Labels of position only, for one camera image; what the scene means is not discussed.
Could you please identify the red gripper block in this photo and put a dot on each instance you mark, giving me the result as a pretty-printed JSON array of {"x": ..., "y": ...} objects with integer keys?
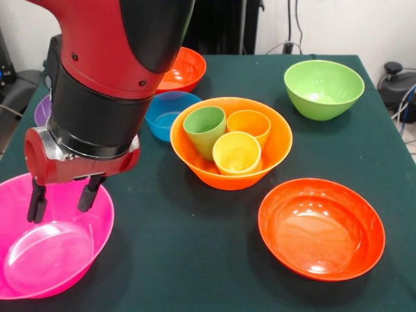
[{"x": 81, "y": 167}]

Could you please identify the green plastic cup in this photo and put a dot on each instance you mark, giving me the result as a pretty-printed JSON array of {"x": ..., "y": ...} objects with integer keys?
[{"x": 203, "y": 139}]

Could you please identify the yellow plastic cup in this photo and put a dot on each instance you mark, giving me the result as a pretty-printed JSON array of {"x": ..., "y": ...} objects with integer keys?
[{"x": 237, "y": 156}]

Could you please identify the orange plastic cup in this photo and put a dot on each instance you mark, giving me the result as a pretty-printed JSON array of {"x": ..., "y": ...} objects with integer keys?
[{"x": 250, "y": 123}]

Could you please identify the orange plastic bowl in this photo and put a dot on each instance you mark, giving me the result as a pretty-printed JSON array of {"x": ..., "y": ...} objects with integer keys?
[{"x": 276, "y": 136}]

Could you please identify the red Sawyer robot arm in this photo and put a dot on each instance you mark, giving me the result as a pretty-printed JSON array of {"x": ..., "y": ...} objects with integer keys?
[{"x": 104, "y": 48}]

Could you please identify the black computer tower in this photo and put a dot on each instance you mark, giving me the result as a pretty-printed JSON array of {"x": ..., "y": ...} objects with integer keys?
[{"x": 5, "y": 55}]

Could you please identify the pink plastic bowl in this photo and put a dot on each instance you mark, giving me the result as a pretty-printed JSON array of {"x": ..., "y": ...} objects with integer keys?
[{"x": 48, "y": 253}]

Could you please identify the purple plastic bowl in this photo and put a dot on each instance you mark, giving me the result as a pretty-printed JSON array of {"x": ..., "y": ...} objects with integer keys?
[{"x": 44, "y": 112}]

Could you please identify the blue plastic bowl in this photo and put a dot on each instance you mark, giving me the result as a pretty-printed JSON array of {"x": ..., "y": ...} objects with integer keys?
[{"x": 162, "y": 113}]

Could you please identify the red plastic bowl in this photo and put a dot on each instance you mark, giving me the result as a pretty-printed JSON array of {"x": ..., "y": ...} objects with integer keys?
[
  {"x": 318, "y": 234},
  {"x": 188, "y": 71}
]

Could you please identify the dark green table cloth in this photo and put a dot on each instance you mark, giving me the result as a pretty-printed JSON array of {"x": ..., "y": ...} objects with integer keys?
[{"x": 325, "y": 156}]

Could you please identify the green plastic bowl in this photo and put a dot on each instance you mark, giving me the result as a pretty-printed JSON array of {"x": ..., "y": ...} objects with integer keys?
[{"x": 325, "y": 94}]

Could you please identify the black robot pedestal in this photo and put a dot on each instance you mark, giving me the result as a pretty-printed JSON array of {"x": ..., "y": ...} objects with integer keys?
[{"x": 221, "y": 26}]

